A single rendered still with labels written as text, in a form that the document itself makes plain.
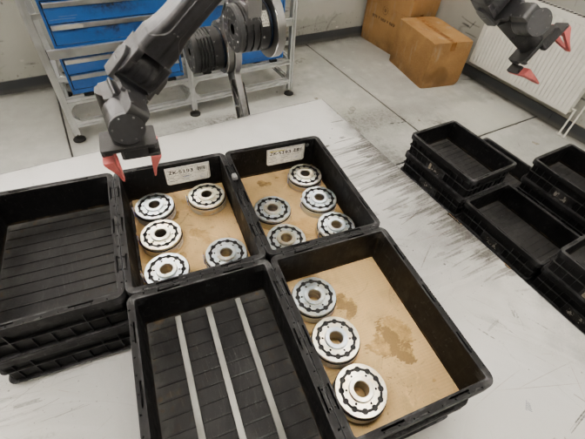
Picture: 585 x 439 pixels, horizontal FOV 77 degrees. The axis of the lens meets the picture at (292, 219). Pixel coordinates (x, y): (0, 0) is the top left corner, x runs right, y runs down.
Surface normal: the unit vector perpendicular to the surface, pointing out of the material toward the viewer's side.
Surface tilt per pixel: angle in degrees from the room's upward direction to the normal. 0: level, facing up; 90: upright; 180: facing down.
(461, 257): 0
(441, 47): 89
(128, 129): 91
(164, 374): 0
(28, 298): 0
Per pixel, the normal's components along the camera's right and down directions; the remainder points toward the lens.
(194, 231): 0.06, -0.68
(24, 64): 0.48, 0.66
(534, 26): 0.10, 0.49
